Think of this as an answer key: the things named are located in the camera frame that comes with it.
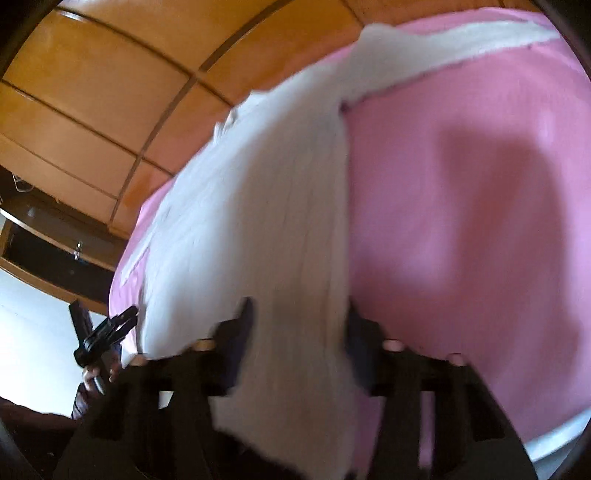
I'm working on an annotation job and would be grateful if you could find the wooden wardrobe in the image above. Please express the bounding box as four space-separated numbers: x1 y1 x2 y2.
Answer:
0 0 370 241

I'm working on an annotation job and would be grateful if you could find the pink bed sheet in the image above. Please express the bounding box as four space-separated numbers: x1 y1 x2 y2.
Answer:
108 9 591 467

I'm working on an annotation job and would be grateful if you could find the white mattress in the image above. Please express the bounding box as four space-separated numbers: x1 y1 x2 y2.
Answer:
529 413 586 468

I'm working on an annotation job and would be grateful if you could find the person's left forearm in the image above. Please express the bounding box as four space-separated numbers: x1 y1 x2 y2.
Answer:
71 382 101 422

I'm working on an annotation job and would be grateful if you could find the dark wooden shelf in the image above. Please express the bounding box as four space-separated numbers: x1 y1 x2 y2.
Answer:
0 168 132 315

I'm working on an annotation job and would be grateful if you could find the person's dark clothing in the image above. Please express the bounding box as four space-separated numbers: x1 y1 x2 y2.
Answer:
0 396 80 480

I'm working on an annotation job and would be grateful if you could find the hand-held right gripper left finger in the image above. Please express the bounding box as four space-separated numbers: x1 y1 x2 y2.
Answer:
53 298 296 480

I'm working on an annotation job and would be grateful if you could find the white knit garment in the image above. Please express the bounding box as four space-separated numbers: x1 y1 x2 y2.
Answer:
121 9 561 478

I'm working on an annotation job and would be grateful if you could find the person's left hand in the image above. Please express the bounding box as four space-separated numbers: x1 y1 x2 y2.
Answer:
81 357 123 396

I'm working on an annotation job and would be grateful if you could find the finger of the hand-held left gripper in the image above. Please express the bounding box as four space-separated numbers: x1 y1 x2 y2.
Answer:
107 305 140 337

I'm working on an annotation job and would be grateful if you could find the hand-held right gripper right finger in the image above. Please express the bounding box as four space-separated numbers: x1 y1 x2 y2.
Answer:
344 302 539 480

